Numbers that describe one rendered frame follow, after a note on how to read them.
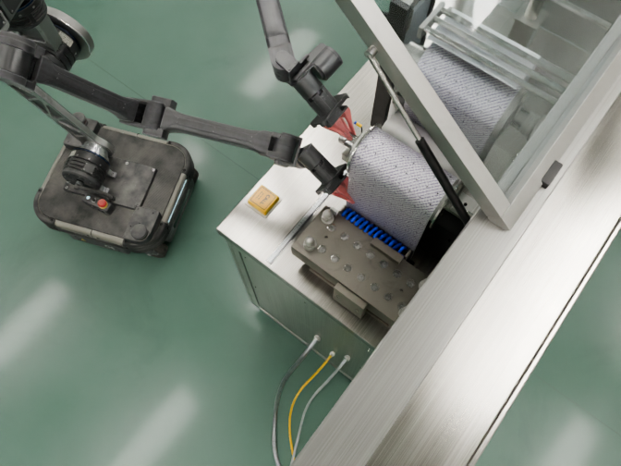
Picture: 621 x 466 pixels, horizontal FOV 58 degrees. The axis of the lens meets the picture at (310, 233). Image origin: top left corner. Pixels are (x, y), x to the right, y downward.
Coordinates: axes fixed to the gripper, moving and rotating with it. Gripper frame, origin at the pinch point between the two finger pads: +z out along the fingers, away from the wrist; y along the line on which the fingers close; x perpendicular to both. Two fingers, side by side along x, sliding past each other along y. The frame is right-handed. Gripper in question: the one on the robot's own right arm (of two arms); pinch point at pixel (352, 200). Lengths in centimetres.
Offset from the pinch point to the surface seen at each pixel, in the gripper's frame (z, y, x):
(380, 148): -9.4, -5.4, 22.0
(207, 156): -33, -20, -142
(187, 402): 31, 76, -105
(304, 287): 9.6, 24.1, -14.4
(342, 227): 3.6, 6.8, -3.0
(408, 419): 18, 44, 53
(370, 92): -12, -43, -27
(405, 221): 9.8, 0.2, 15.7
